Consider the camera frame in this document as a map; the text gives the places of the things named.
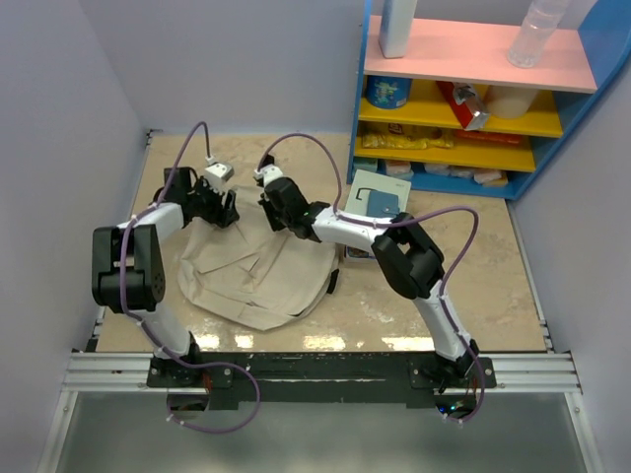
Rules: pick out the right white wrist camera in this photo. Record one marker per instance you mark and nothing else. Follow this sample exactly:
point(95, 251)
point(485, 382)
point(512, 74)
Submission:
point(266, 175)

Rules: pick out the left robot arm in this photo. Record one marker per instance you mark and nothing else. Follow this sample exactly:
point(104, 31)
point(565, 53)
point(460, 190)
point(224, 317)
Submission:
point(128, 274)

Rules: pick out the white bowl cup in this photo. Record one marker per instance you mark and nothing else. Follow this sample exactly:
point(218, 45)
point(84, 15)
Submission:
point(509, 102)

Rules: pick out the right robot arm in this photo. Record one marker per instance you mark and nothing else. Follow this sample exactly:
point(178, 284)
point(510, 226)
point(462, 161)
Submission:
point(409, 259)

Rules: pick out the yellow snack bag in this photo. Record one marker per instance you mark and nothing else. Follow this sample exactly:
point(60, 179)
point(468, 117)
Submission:
point(395, 136)

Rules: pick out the white book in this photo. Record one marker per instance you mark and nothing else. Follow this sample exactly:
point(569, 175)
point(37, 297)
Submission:
point(365, 181)

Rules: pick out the blue shelf unit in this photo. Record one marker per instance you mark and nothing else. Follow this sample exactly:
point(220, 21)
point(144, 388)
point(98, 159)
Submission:
point(574, 71)

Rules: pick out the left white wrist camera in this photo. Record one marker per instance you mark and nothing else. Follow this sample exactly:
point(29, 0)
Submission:
point(218, 175)

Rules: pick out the orange red packet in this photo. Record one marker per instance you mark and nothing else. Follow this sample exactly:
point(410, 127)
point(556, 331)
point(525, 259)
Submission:
point(489, 137)

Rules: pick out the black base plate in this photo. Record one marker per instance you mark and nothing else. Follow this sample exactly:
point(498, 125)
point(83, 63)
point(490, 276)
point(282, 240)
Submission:
point(414, 379)

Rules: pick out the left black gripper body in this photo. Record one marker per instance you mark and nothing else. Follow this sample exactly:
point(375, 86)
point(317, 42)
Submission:
point(207, 203)

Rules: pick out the blue wallet notebook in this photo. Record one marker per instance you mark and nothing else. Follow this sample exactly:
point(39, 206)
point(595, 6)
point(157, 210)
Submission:
point(382, 205)

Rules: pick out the beige student backpack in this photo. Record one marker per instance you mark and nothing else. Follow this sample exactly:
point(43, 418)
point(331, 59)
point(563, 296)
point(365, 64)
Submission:
point(251, 275)

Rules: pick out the red snack packet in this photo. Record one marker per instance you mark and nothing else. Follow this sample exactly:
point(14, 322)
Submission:
point(466, 104)

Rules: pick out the pastel sponges row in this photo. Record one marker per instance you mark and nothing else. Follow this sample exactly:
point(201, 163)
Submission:
point(404, 170)

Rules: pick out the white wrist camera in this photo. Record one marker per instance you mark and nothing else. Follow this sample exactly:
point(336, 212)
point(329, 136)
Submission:
point(218, 175)
point(266, 175)

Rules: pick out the blue tin can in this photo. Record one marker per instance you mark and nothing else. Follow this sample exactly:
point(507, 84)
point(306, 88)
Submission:
point(387, 92)

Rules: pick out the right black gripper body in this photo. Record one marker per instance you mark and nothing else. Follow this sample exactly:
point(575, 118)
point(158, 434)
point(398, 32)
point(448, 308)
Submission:
point(284, 218)

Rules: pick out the clear plastic bottle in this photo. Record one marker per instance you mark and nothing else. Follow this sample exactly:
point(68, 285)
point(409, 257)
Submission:
point(540, 22)

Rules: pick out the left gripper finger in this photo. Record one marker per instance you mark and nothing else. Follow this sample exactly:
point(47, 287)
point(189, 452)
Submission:
point(227, 217)
point(230, 204)

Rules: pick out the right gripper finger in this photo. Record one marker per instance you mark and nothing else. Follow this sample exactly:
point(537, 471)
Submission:
point(262, 199)
point(272, 217)

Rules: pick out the white bottle on shelf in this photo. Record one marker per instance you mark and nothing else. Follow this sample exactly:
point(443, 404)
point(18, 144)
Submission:
point(395, 27)

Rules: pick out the colourful box under book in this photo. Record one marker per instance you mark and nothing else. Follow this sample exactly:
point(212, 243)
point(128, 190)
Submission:
point(356, 255)

